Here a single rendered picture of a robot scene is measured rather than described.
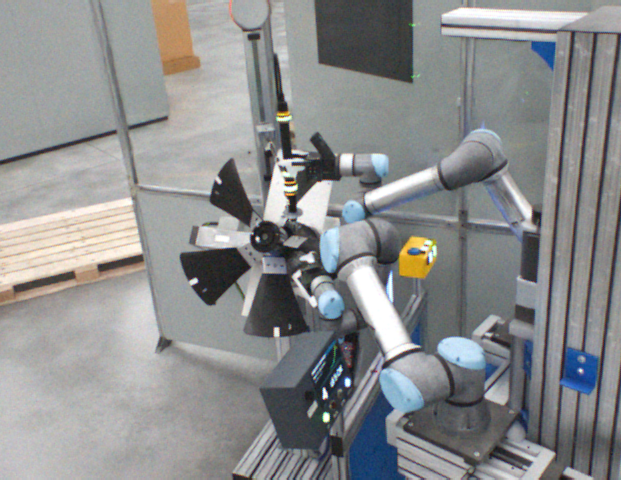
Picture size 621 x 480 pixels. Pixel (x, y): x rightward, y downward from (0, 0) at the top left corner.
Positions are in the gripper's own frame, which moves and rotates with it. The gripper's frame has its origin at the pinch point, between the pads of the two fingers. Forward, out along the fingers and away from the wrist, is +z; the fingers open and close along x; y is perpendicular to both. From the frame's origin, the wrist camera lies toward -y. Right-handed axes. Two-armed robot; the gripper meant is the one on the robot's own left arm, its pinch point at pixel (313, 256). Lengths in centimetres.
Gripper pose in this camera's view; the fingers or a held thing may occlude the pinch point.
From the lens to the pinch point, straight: 255.4
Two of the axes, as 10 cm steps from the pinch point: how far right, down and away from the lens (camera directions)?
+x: 1.8, 8.7, 4.7
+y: -9.6, 2.6, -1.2
